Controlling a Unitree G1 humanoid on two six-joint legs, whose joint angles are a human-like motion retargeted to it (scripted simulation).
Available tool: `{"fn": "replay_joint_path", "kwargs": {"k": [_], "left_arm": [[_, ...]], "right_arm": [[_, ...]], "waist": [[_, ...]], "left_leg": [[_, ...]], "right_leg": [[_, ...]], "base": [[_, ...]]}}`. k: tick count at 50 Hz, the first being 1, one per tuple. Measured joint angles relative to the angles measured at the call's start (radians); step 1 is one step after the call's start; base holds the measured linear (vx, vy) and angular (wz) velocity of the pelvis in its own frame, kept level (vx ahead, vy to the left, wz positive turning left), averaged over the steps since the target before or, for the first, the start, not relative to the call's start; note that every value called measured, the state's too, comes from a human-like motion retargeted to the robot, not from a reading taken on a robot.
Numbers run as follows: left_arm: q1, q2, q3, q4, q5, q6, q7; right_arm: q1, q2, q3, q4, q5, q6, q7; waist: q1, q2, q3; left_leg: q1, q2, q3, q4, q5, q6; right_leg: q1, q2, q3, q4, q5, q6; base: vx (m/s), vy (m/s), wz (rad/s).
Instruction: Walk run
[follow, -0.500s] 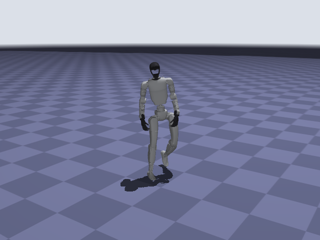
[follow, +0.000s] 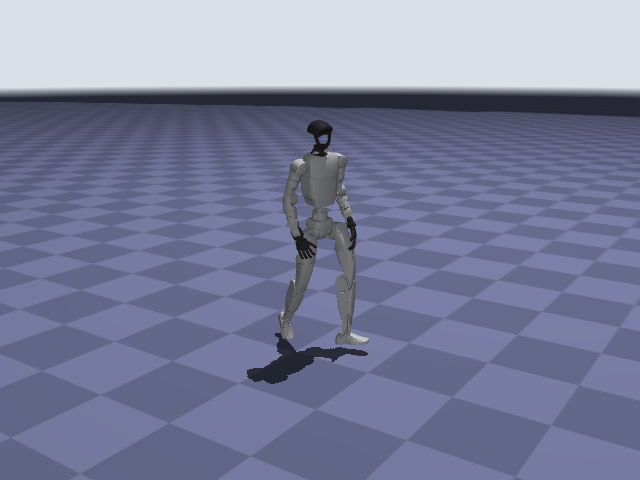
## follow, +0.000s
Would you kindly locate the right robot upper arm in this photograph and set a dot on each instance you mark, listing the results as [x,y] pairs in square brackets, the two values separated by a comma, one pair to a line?
[298,168]

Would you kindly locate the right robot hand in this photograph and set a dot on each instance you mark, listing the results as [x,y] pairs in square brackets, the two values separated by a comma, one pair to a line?
[302,245]

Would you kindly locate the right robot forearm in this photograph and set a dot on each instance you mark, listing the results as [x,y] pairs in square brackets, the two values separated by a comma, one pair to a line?
[291,215]

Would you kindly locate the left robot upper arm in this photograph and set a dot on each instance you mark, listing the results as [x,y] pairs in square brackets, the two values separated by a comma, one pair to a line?
[341,190]

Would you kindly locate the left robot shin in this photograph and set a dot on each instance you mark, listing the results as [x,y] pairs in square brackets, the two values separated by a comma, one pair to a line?
[346,301]

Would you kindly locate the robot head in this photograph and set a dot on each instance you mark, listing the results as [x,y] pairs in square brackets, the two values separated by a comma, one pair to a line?
[319,128]

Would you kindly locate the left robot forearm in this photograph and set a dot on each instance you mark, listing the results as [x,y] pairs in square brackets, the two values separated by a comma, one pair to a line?
[345,207]

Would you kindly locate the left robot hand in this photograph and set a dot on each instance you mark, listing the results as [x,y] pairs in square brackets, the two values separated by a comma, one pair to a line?
[351,225]

